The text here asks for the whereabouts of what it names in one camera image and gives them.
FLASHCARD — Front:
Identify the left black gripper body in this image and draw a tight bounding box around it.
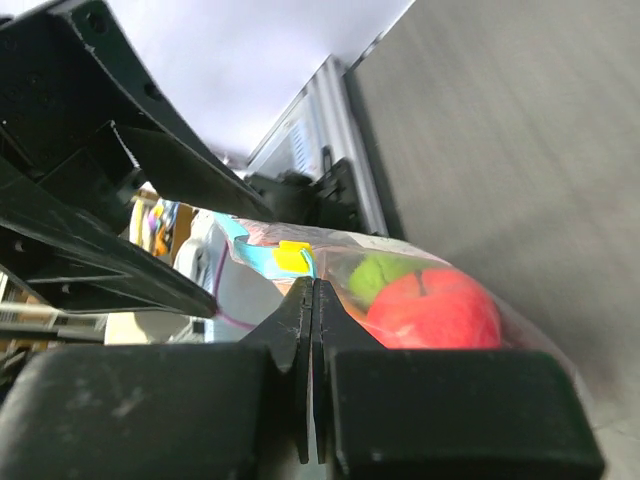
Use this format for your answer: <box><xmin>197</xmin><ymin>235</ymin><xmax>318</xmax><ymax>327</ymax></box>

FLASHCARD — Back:
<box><xmin>0</xmin><ymin>0</ymin><xmax>261</xmax><ymax>236</ymax></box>

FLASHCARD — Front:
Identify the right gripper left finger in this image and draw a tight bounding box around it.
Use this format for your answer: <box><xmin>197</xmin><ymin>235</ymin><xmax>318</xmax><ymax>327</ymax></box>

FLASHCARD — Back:
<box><xmin>1</xmin><ymin>278</ymin><xmax>313</xmax><ymax>479</ymax></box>

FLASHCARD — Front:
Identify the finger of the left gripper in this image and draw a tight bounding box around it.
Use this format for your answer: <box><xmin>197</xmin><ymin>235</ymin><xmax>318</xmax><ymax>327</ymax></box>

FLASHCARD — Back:
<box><xmin>112</xmin><ymin>119</ymin><xmax>275</xmax><ymax>220</ymax></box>
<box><xmin>1</xmin><ymin>161</ymin><xmax>218</xmax><ymax>317</ymax></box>

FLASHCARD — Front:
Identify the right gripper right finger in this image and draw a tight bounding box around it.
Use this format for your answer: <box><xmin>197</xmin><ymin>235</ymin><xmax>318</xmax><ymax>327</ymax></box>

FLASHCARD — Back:
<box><xmin>312</xmin><ymin>280</ymin><xmax>605</xmax><ymax>479</ymax></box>

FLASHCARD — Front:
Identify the red toy apple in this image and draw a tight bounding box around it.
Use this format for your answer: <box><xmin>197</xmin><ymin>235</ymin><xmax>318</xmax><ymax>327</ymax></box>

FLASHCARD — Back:
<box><xmin>364</xmin><ymin>267</ymin><xmax>502</xmax><ymax>349</ymax></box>

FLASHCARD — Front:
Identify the clear zip top bag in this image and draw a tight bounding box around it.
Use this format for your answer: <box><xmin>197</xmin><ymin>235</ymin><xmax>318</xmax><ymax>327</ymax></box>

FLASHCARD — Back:
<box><xmin>213</xmin><ymin>213</ymin><xmax>588</xmax><ymax>397</ymax></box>

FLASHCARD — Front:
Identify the green toy fruit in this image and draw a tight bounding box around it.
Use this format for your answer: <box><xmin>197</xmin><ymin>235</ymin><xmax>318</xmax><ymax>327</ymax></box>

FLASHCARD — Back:
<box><xmin>347</xmin><ymin>253</ymin><xmax>427</xmax><ymax>308</ymax></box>

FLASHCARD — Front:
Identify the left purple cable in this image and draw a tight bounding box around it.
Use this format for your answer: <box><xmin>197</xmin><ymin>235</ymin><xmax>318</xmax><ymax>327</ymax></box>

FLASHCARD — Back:
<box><xmin>212</xmin><ymin>247</ymin><xmax>259</xmax><ymax>331</ymax></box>

